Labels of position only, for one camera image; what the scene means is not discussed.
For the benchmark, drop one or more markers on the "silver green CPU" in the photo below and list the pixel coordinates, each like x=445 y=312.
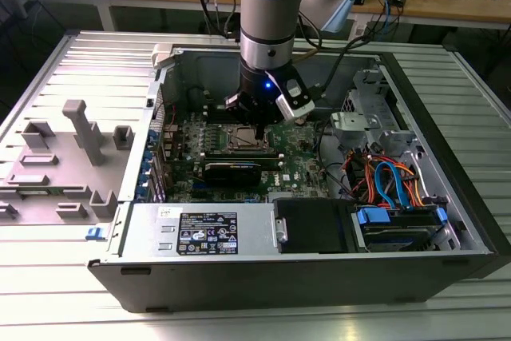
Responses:
x=245 y=139

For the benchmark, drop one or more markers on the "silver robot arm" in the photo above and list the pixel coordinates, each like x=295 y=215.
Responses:
x=271 y=17

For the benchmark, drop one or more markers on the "RAM slot with white clip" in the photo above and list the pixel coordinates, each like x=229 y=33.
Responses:
x=215 y=116
x=223 y=157
x=215 y=108
x=271 y=165

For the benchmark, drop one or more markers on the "metal CPU socket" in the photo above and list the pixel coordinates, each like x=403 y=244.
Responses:
x=230 y=146

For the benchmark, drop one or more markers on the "blue expansion slot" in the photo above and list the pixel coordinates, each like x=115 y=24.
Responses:
x=200 y=186

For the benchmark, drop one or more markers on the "green motherboard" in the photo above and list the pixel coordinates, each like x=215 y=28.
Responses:
x=295 y=145

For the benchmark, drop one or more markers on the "black graphics card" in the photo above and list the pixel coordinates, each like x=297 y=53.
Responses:
x=231 y=175

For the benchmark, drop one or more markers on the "silver perforated drive cage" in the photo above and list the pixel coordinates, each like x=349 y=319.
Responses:
x=359 y=121

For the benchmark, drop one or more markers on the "white sticker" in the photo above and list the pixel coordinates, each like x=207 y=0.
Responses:
x=359 y=29

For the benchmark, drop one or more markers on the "silver power supply unit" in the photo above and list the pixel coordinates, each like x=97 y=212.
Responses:
x=143 y=229

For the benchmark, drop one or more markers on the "black grey PC case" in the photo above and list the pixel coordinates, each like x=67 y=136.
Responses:
x=279 y=285

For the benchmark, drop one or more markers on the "hard disk in blue carrier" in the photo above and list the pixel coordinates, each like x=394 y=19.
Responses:
x=399 y=237

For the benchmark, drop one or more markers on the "grey parts rack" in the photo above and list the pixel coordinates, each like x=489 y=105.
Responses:
x=68 y=169

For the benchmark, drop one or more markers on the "blue plastic clip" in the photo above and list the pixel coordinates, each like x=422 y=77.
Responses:
x=96 y=233

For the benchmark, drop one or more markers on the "silver wrist camera bar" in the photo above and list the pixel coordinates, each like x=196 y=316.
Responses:
x=293 y=107

